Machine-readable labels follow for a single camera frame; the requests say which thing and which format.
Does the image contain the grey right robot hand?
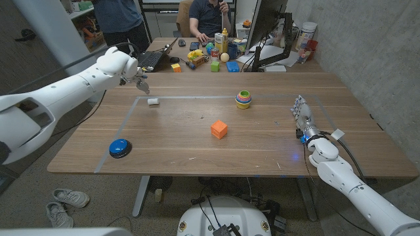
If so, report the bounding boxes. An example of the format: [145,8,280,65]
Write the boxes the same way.
[290,94,321,144]

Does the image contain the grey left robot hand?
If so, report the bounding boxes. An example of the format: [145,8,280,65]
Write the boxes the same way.
[119,67,151,95]

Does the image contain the rainbow stacking cups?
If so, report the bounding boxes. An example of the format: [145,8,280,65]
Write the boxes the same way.
[235,90,253,110]

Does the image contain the blue button with black base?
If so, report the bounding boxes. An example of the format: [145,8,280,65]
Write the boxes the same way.
[108,138,133,159]

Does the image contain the orange block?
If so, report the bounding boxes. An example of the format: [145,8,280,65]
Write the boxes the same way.
[210,119,228,140]

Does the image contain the black laptop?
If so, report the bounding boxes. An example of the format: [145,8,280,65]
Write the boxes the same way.
[137,36,180,71]

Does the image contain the white power adapter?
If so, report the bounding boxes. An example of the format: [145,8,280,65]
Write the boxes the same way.
[264,64,287,73]

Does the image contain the yellow banana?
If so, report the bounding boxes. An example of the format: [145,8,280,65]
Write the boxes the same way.
[187,49,204,62]

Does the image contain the clear glass cup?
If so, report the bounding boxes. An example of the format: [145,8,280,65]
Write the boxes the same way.
[297,47,311,64]

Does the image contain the standing person in blue shirt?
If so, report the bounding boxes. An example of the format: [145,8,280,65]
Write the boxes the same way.
[91,0,151,54]

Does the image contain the red cup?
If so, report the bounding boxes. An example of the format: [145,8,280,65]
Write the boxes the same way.
[306,39,319,61]

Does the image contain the white paper sheet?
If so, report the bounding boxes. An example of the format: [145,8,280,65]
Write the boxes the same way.
[236,43,300,68]

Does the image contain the grey table leg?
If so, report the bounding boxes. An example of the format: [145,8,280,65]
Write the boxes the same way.
[297,178,318,222]
[132,176,151,218]

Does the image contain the tan office chair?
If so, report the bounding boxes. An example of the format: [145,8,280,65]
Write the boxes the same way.
[176,0,195,38]

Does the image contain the white canister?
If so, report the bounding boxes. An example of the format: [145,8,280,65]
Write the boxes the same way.
[295,21,318,52]

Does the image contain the white storage shelf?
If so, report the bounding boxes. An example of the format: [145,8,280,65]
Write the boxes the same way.
[60,0,109,53]

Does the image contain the yellow mustard bottle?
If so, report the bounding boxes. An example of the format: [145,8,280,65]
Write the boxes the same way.
[221,28,230,54]

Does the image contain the seated person in navy shirt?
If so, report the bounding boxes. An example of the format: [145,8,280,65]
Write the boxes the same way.
[188,0,232,43]

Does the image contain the blue mug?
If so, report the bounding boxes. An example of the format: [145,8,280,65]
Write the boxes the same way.
[228,43,242,60]

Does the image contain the black floor fan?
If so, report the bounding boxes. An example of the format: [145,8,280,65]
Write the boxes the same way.
[147,176,174,195]

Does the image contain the black computer monitor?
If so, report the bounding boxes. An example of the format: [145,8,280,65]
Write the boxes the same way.
[245,0,289,55]

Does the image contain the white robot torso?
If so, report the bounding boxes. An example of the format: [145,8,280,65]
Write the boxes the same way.
[177,195,272,236]

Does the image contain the grey sneaker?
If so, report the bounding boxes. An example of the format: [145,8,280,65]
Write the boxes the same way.
[52,188,91,208]
[45,201,75,229]

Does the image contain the white cable tag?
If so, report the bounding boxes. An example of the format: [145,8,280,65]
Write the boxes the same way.
[330,128,346,141]

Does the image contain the blue handled screwdriver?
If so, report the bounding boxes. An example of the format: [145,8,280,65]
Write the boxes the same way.
[179,58,197,70]

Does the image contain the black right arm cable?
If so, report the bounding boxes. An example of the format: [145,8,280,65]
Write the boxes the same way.
[320,130,368,183]

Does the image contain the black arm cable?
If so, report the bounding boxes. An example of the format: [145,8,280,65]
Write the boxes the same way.
[320,130,368,183]
[6,41,142,94]

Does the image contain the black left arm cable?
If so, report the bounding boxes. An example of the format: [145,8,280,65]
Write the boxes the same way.
[6,41,142,94]

